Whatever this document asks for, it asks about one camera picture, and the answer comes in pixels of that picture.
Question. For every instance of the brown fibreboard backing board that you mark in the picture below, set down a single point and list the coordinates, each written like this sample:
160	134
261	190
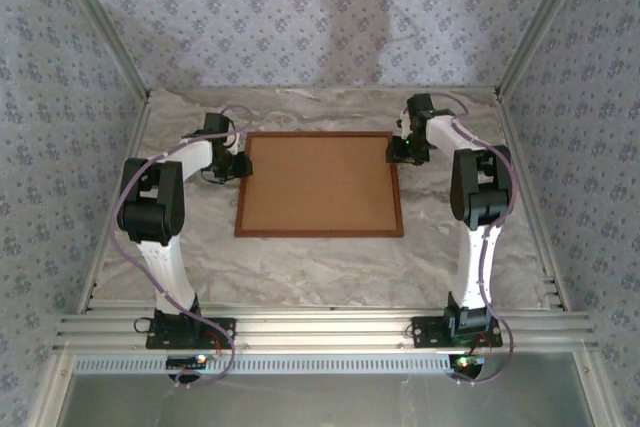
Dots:
320	187

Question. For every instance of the brown wooden picture frame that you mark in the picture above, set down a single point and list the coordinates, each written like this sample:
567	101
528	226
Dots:
320	235

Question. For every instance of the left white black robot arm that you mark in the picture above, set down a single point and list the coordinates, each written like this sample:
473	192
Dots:
167	272

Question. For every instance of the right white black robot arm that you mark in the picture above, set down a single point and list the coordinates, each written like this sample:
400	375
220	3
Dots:
472	267

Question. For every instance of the grey metal sheet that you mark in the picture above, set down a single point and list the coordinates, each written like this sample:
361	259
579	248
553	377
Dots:
325	402

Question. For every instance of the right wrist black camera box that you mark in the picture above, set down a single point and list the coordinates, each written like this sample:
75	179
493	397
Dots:
399	149

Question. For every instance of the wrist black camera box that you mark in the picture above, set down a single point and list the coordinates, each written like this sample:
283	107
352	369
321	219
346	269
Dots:
399	149
242	165

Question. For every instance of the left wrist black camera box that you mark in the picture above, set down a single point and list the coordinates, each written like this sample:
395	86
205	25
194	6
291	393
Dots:
242	165

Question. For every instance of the aluminium table side rail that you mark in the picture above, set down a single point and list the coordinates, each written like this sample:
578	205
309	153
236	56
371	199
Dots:
548	257
131	147

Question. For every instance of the aluminium corner post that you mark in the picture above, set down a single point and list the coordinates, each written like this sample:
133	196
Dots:
541	22
106	22

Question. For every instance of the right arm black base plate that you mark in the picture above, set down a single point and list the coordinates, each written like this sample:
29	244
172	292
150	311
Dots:
425	334

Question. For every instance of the aluminium mounting rail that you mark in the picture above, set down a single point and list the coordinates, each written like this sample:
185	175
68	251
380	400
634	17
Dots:
325	327

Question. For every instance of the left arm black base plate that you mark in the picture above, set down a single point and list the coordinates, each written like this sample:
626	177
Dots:
160	342

